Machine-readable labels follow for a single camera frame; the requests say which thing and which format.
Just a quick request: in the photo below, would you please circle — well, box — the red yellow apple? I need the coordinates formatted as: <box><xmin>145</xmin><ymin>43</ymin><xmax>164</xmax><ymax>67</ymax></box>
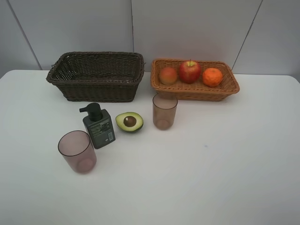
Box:
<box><xmin>179</xmin><ymin>60</ymin><xmax>201</xmax><ymax>84</ymax></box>

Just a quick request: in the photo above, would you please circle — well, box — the orange mandarin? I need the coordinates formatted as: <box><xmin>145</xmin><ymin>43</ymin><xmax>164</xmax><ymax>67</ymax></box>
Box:
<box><xmin>202</xmin><ymin>68</ymin><xmax>223</xmax><ymax>87</ymax></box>

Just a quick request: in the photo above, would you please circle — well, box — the orange wicker basket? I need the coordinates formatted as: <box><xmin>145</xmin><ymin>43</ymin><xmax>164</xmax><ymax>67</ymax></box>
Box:
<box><xmin>150</xmin><ymin>59</ymin><xmax>240</xmax><ymax>102</ymax></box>

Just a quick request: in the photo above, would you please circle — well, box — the round peach-coloured bun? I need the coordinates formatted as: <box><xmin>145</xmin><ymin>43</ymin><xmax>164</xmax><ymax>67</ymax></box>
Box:
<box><xmin>159</xmin><ymin>67</ymin><xmax>178</xmax><ymax>85</ymax></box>

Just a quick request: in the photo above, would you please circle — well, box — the dark green pump bottle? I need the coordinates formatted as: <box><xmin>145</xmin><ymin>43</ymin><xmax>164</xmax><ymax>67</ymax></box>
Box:
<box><xmin>79</xmin><ymin>103</ymin><xmax>116</xmax><ymax>149</ymax></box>

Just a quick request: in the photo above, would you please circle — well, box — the halved avocado with pit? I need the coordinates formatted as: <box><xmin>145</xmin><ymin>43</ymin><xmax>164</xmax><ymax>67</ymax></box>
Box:
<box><xmin>115</xmin><ymin>112</ymin><xmax>143</xmax><ymax>133</ymax></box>

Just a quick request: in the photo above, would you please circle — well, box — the purple translucent cup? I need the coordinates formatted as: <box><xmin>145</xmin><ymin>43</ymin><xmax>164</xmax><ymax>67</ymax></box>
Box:
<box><xmin>58</xmin><ymin>130</ymin><xmax>97</xmax><ymax>173</ymax></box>

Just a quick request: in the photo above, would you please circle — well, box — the dark brown wicker basket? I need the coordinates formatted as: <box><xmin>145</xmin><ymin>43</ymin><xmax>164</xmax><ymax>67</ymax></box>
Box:
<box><xmin>46</xmin><ymin>52</ymin><xmax>145</xmax><ymax>103</ymax></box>

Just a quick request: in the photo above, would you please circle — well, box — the brown translucent cup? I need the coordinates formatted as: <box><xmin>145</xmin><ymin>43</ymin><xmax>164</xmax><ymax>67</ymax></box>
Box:
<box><xmin>152</xmin><ymin>93</ymin><xmax>178</xmax><ymax>130</ymax></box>

